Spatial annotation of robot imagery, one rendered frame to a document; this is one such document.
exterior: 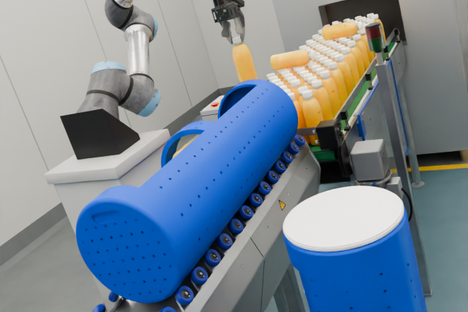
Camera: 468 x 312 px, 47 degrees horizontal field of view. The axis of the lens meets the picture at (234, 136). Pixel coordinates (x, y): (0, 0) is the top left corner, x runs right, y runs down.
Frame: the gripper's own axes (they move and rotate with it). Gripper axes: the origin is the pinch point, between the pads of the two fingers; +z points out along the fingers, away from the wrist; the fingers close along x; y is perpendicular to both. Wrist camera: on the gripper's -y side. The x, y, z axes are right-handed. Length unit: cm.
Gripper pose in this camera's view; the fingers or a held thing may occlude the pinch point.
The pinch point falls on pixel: (237, 39)
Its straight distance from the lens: 209.9
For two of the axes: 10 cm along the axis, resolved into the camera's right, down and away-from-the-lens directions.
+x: 8.8, -1.1, -4.7
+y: -4.0, 3.9, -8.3
